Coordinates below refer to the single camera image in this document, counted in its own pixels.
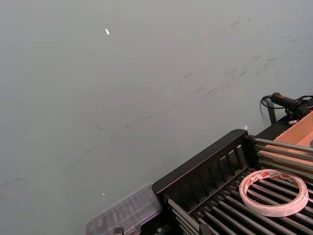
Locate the roll of white tape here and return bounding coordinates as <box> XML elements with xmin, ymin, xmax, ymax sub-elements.
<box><xmin>239</xmin><ymin>168</ymin><xmax>310</xmax><ymax>217</ymax></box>

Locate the plain pale wall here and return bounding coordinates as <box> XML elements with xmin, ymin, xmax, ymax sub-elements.
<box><xmin>0</xmin><ymin>0</ymin><xmax>313</xmax><ymax>235</ymax></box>

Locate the clear plastic case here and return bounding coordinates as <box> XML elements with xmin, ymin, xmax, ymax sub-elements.
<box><xmin>85</xmin><ymin>183</ymin><xmax>162</xmax><ymax>235</ymax></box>

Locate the shallow brown cardboard tray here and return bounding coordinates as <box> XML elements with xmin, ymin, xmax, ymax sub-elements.
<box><xmin>265</xmin><ymin>111</ymin><xmax>313</xmax><ymax>160</ymax></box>

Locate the black corded tool red switch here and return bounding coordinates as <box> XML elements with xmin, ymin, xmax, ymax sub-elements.
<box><xmin>260</xmin><ymin>92</ymin><xmax>313</xmax><ymax>124</ymax></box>

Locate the black rack with steel bars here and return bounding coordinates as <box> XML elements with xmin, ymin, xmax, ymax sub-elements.
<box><xmin>151</xmin><ymin>129</ymin><xmax>313</xmax><ymax>235</ymax></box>

